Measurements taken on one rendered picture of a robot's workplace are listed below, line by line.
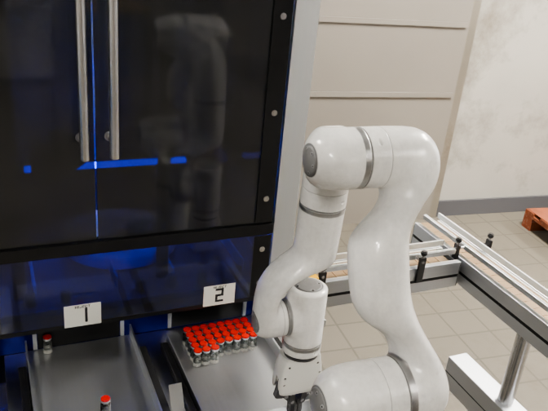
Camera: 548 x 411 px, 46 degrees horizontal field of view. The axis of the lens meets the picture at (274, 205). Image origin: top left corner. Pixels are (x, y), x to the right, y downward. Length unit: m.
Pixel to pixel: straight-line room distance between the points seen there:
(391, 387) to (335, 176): 0.34
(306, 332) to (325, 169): 0.47
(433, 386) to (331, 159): 0.40
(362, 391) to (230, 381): 0.64
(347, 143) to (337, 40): 3.05
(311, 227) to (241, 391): 0.54
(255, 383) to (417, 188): 0.77
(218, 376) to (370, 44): 2.85
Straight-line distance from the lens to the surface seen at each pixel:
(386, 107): 4.30
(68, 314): 1.62
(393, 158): 1.03
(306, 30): 1.52
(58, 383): 1.66
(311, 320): 1.35
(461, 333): 3.61
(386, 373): 1.08
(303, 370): 1.45
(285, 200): 1.63
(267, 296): 1.29
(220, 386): 1.63
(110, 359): 1.71
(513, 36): 4.73
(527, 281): 2.18
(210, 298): 1.70
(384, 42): 4.17
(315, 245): 1.25
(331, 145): 0.99
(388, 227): 1.04
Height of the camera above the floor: 1.94
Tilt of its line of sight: 25 degrees down
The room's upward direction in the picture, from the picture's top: 6 degrees clockwise
